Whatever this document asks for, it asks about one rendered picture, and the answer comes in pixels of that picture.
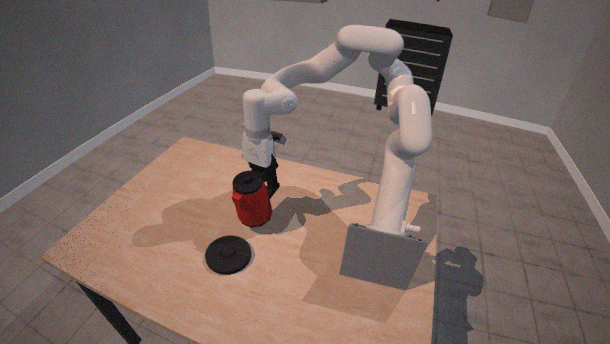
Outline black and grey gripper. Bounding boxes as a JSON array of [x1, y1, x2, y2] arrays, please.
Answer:
[[242, 132, 278, 182]]

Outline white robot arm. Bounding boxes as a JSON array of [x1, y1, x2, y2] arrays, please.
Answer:
[[243, 25, 432, 237]]

